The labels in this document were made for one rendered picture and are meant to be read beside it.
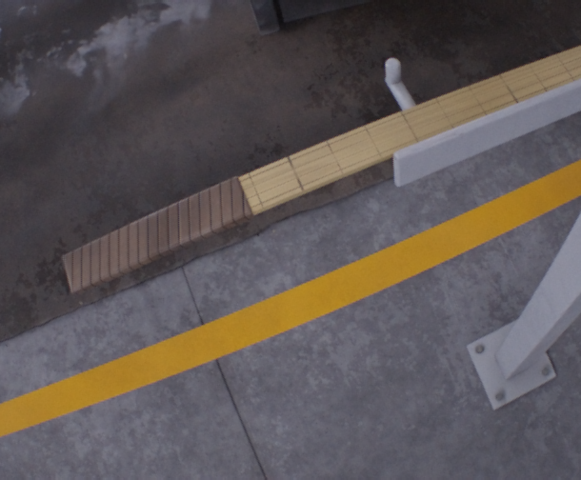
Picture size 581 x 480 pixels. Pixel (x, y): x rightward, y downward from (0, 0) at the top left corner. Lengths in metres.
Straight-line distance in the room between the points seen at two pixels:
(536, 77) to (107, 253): 0.30
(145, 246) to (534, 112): 0.26
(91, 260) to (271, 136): 1.18
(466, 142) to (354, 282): 1.04
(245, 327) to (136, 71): 0.71
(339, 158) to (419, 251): 1.05
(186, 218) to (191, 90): 1.29
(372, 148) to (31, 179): 1.40
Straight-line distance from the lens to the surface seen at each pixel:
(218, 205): 0.44
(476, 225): 1.51
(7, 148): 1.87
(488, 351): 1.43
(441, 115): 0.46
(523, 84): 0.48
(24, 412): 1.62
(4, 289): 1.70
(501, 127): 0.45
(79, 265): 0.46
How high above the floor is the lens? 1.40
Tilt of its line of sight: 67 degrees down
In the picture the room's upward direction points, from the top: 21 degrees counter-clockwise
